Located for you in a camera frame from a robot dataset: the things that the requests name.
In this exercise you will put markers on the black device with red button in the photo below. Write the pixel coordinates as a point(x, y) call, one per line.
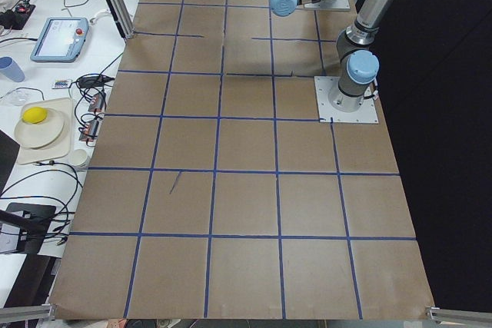
point(16, 19)

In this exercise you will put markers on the upper circuit board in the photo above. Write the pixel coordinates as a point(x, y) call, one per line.
point(97, 103)

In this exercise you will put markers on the circuit board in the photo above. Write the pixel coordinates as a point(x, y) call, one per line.
point(97, 103)
point(89, 131)

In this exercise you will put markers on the lower circuit board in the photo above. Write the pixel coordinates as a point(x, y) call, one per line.
point(89, 131)

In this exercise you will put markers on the white paper cup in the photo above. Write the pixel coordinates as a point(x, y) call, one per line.
point(79, 159)

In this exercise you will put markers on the cream rectangular tray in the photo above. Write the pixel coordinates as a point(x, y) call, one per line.
point(61, 146)

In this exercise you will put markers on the near teach pendant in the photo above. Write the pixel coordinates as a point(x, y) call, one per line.
point(61, 40)

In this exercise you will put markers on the cream round plate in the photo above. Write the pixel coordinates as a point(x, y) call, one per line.
point(39, 134)

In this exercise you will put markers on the yellow lemon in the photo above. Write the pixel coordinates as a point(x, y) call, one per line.
point(35, 115)

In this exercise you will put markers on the clear plastic bag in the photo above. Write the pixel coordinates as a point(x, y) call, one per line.
point(20, 96)

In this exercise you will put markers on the blue plastic cup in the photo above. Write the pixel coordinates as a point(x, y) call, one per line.
point(10, 69)

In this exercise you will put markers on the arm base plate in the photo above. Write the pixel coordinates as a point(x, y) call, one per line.
point(335, 107)
point(330, 5)

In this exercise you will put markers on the black camera stand base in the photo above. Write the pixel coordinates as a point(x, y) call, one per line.
point(24, 227)

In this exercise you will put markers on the left aluminium corner bracket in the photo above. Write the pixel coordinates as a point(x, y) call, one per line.
point(22, 313)

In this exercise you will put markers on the aluminium corner bracket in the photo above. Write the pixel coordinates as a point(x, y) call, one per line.
point(22, 313)
point(459, 316)

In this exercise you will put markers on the right aluminium corner bracket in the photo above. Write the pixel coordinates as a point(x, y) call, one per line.
point(459, 316)

